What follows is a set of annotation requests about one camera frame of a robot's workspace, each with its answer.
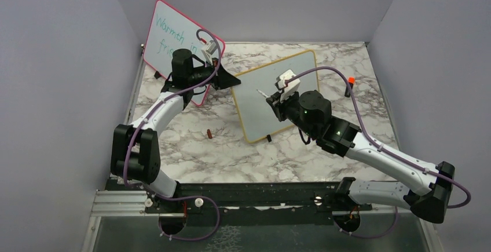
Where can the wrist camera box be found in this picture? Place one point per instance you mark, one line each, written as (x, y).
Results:
(208, 50)
(287, 85)

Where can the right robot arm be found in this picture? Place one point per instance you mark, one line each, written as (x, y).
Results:
(423, 188)

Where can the pink framed whiteboard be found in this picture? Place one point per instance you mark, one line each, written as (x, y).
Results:
(169, 31)

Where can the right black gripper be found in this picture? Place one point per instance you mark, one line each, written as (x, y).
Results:
(278, 108)

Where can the yellow framed whiteboard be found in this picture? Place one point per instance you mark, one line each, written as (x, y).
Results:
(256, 116)

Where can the white whiteboard marker pen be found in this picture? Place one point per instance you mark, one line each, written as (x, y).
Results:
(262, 93)

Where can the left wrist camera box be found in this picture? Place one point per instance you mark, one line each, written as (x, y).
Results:
(208, 50)

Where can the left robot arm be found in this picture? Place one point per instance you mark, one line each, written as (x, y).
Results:
(135, 147)

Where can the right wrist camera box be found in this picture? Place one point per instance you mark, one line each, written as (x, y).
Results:
(287, 85)

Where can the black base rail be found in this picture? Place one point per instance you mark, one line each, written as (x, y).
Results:
(244, 204)

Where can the orange capped black marker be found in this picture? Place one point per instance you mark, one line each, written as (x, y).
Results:
(349, 88)

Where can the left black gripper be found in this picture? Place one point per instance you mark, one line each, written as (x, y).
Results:
(223, 79)

